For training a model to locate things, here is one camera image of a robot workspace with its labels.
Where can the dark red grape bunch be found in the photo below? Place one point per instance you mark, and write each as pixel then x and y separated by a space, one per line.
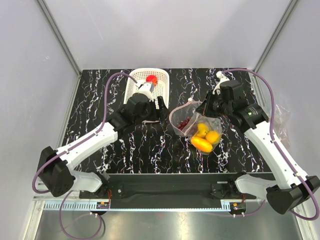
pixel 188 126

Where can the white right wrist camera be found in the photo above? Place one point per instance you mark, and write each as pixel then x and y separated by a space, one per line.
pixel 222 78

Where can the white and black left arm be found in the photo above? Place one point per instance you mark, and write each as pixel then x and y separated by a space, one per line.
pixel 56 167

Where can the clear pink-dotted zip bag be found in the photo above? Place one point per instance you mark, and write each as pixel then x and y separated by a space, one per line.
pixel 188 110

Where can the pile of spare plastic bags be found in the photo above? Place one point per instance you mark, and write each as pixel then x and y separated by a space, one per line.
pixel 281 118

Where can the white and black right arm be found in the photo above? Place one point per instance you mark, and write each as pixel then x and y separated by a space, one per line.
pixel 291 186

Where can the red strawberry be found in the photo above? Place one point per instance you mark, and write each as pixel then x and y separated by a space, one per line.
pixel 152 79

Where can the yellow lemon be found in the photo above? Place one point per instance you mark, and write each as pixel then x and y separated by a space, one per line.
pixel 213 137
pixel 202 130

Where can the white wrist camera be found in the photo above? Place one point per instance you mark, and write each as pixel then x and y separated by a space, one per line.
pixel 222 78
pixel 146 88

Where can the white perforated plastic basket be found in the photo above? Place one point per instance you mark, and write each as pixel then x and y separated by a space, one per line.
pixel 146 96

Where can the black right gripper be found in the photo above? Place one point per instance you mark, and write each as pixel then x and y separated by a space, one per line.
pixel 204 108

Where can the orange mango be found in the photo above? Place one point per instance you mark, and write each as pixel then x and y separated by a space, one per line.
pixel 201 144

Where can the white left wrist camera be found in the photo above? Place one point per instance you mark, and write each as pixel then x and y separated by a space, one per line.
pixel 146 88

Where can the aluminium frame rail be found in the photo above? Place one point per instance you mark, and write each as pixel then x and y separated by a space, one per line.
pixel 75 195

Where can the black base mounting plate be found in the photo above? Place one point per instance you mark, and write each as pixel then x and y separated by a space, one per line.
pixel 165 191

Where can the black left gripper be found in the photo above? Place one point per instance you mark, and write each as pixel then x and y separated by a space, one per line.
pixel 161 114

